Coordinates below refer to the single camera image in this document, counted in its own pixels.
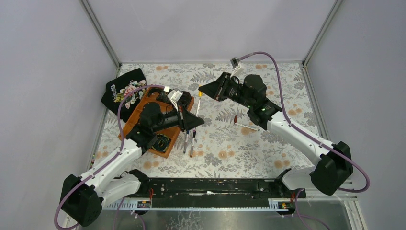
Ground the white marker blue end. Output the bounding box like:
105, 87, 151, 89
183, 133, 189, 154

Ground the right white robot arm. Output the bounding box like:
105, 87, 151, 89
199, 72, 353, 196

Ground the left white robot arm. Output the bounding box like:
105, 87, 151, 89
54, 102, 204, 229

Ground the rolled dark tie back right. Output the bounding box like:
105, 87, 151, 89
178, 91, 192, 107

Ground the rolled dark tie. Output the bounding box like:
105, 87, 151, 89
178, 91, 192, 107
147, 88, 171, 104

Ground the rolled dark tie back left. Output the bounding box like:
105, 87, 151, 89
147, 88, 171, 104

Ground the orange wooden divided tray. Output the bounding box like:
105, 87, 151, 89
119, 86, 204, 158

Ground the rolled tie blue yellow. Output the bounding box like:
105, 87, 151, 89
151, 134, 171, 153

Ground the white marker red tip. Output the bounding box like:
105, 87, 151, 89
234, 123, 260, 131

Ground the floral table mat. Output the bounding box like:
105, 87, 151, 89
119, 63, 318, 178

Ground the black floral embroidered cloth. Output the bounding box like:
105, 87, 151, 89
101, 68, 147, 122

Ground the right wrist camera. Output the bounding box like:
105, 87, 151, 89
230, 57, 244, 77

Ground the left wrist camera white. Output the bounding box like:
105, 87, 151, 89
164, 86, 183, 111

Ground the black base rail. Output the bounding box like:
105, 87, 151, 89
123, 178, 306, 211

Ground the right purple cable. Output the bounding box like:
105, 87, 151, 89
239, 51, 371, 230

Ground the purple cable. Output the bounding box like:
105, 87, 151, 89
53, 85, 169, 230
239, 51, 371, 230

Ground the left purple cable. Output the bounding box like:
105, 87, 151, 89
53, 85, 169, 230

